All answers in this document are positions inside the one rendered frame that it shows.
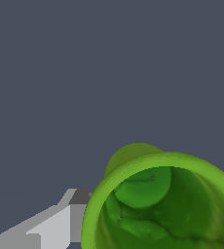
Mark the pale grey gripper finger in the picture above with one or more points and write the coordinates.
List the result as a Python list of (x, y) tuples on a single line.
[(52, 223)]

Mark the green cup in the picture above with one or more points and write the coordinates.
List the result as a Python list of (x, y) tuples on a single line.
[(169, 201)]

